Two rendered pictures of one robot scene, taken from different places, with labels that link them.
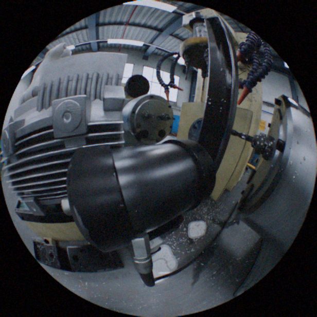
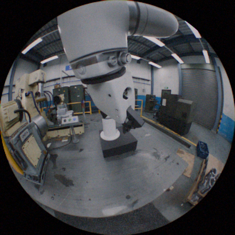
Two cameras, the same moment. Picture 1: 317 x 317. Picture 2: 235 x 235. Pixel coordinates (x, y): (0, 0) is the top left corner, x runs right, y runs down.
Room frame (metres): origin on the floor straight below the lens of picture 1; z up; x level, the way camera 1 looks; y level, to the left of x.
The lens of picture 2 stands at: (0.68, 0.96, 1.27)
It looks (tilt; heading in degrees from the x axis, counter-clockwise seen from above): 19 degrees down; 190
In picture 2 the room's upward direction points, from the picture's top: straight up
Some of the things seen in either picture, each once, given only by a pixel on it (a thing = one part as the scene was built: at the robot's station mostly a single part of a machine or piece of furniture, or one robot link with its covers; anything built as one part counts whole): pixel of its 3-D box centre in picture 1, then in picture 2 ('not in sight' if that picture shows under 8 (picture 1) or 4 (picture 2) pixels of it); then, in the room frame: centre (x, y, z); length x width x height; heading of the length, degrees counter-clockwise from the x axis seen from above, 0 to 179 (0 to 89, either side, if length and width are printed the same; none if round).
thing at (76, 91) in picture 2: not in sight; (78, 102); (-2.49, -1.96, 0.98); 0.72 x 0.49 x 1.96; 119
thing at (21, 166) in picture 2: not in sight; (16, 155); (0.81, 0.43, 1.07); 0.08 x 0.07 x 0.20; 126
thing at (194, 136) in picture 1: (203, 136); not in sight; (0.33, -0.16, 1.02); 0.15 x 0.02 x 0.15; 36
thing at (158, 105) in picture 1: (142, 118); (33, 131); (0.56, 0.13, 1.04); 0.37 x 0.25 x 0.25; 36
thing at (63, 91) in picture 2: not in sight; (62, 103); (-2.01, -2.83, 0.99); 1.02 x 0.49 x 1.98; 119
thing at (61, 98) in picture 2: not in sight; (61, 105); (-0.26, -0.43, 1.16); 0.33 x 0.26 x 0.42; 36
